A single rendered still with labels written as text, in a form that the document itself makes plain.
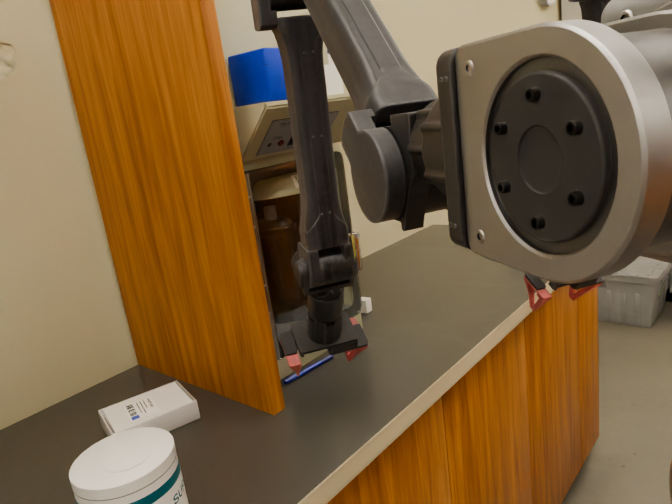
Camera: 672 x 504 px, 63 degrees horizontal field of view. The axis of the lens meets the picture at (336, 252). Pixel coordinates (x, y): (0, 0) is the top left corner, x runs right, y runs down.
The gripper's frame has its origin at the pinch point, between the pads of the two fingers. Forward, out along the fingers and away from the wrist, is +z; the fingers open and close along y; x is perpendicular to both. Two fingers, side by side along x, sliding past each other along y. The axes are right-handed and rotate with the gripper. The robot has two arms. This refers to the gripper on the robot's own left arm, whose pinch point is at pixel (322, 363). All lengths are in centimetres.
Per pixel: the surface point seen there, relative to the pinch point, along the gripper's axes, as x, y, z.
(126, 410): -10.6, 35.9, 13.8
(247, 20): -50, -1, -43
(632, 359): -53, -195, 150
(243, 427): 1.2, 15.6, 11.6
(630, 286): -92, -225, 143
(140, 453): 15.3, 30.4, -13.7
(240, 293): -14.2, 11.3, -7.5
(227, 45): -45, 4, -40
